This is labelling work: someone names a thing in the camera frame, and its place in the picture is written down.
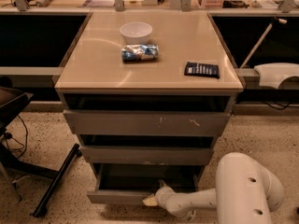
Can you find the grey middle drawer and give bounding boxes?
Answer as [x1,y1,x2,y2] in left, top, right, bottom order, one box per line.
[81,146,213,165]

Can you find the grey drawer cabinet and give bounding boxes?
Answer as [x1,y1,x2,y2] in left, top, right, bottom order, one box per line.
[54,10,245,179]

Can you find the blue white snack bag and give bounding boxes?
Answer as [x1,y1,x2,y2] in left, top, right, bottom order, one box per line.
[121,44,159,62]

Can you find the grey top drawer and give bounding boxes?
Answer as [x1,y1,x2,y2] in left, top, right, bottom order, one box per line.
[64,110,230,136]

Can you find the black cart stand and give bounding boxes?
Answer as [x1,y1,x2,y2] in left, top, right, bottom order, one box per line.
[0,86,82,217]

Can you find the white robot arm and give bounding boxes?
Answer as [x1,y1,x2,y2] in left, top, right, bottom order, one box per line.
[143,152,285,224]

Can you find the grey bottom drawer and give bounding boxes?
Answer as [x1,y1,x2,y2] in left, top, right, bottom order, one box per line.
[88,163,203,205]

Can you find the grey drawer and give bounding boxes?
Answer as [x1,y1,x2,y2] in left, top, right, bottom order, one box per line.
[81,146,213,165]
[88,163,203,205]
[64,110,230,136]

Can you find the black floor cable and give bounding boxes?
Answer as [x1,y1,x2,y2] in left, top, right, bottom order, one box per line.
[3,114,30,159]

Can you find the white dustpan with handle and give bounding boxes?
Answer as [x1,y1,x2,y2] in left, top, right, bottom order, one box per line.
[240,17,299,90]

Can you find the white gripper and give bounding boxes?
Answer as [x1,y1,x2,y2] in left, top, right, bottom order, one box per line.
[142,179,178,211]

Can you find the white bowl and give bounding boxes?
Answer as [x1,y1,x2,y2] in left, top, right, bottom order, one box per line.
[120,22,152,45]

